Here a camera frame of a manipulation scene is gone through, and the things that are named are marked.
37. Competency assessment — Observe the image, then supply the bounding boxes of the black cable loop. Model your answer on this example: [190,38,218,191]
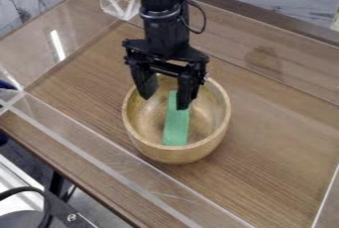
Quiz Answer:
[0,185,52,228]

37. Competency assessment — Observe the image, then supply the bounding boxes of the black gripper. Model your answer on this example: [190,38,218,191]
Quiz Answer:
[121,15,208,110]

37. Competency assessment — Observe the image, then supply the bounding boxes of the grey metal base plate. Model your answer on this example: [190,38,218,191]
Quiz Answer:
[38,194,97,228]

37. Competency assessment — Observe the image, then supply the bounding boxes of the clear acrylic corner bracket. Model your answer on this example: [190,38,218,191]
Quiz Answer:
[98,0,140,21]

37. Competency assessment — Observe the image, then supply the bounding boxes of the black table leg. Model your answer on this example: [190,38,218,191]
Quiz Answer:
[49,171,65,196]

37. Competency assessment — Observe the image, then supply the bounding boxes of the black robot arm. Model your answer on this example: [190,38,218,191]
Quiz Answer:
[121,0,209,110]

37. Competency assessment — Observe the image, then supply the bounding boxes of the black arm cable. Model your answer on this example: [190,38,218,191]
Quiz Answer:
[182,0,208,36]

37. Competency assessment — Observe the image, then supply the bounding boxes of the green rectangular block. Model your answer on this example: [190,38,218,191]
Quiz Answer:
[162,90,189,146]

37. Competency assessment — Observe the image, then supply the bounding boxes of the blue object at edge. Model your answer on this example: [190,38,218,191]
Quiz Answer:
[0,79,17,90]

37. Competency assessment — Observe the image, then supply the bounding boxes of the brown wooden bowl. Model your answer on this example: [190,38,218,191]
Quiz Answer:
[121,75,232,165]

